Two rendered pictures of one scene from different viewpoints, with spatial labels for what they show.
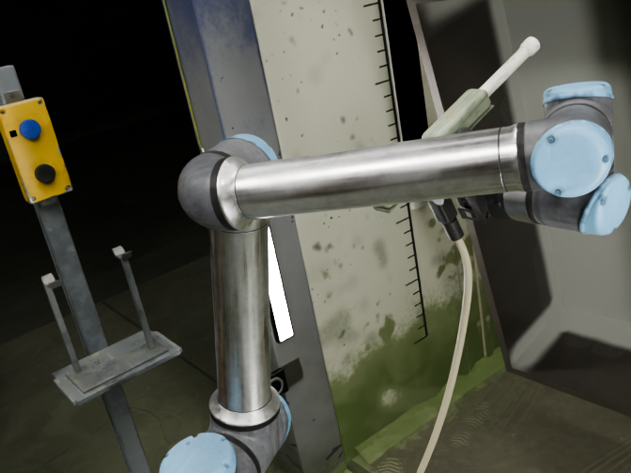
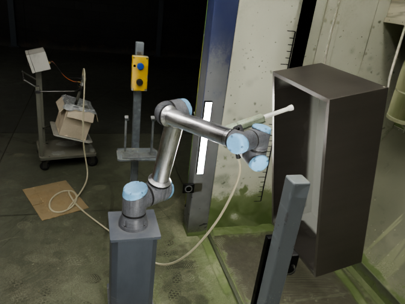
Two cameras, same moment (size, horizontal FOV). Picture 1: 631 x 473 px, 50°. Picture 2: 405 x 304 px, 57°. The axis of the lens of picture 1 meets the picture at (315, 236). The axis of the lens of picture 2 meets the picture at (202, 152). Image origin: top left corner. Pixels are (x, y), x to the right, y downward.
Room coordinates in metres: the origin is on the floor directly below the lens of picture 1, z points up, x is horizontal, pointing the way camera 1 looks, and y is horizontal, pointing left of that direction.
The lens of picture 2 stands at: (-0.71, -0.59, 2.06)
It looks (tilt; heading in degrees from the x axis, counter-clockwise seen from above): 24 degrees down; 16
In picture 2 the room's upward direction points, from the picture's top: 7 degrees clockwise
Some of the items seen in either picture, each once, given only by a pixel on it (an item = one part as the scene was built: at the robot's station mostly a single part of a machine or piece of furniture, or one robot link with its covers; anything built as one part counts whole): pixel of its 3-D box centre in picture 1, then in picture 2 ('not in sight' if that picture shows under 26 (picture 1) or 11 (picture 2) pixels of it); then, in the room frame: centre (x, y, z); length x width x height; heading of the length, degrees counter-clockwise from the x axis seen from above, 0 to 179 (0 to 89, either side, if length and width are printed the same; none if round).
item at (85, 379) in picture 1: (101, 313); (138, 136); (1.74, 0.63, 0.95); 0.26 x 0.15 x 0.32; 124
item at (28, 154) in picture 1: (34, 150); (139, 73); (1.83, 0.69, 1.42); 0.12 x 0.06 x 0.26; 124
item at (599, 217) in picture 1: (578, 199); (255, 158); (0.94, -0.40, 1.34); 0.12 x 0.09 x 0.10; 34
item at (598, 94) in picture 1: (577, 128); (258, 137); (0.93, -0.39, 1.45); 0.12 x 0.09 x 0.12; 154
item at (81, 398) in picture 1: (115, 363); (137, 154); (1.76, 0.64, 0.78); 0.31 x 0.23 x 0.01; 124
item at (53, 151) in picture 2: not in sight; (60, 109); (2.65, 2.06, 0.64); 0.73 x 0.50 x 1.27; 134
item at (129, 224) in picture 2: not in sight; (134, 216); (1.08, 0.31, 0.69); 0.19 x 0.19 x 0.10
